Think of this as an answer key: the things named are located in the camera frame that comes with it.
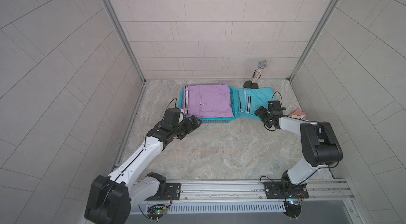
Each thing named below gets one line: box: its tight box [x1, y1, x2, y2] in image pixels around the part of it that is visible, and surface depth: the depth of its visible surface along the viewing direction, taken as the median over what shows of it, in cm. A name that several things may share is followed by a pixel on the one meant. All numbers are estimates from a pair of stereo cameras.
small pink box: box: [290, 108, 307, 120], surface depth 98 cm
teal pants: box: [236, 87, 275, 120], surface depth 104 cm
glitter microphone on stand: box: [243, 59, 268, 90], surface depth 97 cm
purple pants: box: [182, 81, 235, 119], surface depth 95 cm
